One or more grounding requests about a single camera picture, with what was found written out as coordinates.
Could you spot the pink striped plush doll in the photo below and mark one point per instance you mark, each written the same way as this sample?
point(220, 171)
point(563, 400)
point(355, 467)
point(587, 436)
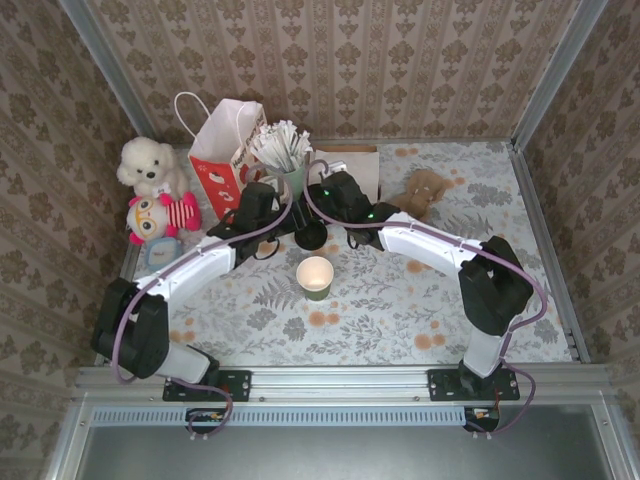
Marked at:
point(150, 220)

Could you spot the brown pulp cup carrier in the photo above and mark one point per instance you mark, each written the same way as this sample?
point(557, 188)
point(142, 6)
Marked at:
point(422, 192)

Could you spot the red and white paper gift bag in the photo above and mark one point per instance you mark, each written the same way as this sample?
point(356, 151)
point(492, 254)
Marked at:
point(220, 135)

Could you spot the floral tablecloth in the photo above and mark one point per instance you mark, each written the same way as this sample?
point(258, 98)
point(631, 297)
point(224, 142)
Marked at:
point(350, 320)

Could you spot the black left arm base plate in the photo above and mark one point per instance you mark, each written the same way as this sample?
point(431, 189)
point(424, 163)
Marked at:
point(235, 385)

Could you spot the white plush dog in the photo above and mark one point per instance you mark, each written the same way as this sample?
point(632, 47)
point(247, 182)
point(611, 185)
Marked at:
point(147, 167)

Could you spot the bundle of paper-wrapped straws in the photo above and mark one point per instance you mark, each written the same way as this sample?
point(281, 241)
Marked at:
point(280, 145)

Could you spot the aluminium frame post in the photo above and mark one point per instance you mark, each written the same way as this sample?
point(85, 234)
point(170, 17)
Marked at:
point(555, 75)
point(100, 60)

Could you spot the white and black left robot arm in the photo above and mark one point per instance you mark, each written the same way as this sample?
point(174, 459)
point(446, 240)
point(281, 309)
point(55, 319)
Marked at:
point(200, 260)

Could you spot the black plastic cup lid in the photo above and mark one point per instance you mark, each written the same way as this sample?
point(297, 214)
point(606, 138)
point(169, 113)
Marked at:
point(311, 237)

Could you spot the mint green holder cup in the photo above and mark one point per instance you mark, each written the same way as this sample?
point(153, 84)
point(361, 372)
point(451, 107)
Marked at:
point(295, 180)

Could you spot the green paper cup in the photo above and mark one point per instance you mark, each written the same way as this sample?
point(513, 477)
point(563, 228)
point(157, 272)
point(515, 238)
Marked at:
point(315, 277)

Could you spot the aluminium table side rail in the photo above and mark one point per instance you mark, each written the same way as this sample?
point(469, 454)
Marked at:
point(129, 267)
point(550, 250)

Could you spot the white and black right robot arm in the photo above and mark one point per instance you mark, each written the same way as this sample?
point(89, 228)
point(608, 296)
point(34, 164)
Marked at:
point(425, 245)

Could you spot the brown cardboard napkin box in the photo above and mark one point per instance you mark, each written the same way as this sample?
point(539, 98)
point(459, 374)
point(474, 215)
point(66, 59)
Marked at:
point(350, 148)

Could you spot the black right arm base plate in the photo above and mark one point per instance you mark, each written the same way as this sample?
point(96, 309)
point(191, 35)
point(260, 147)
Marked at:
point(440, 385)

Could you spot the aluminium mounting rail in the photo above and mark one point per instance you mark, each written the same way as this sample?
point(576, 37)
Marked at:
point(340, 382)

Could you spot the small blue alarm clock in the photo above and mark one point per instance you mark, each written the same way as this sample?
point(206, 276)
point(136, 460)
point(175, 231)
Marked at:
point(161, 255)

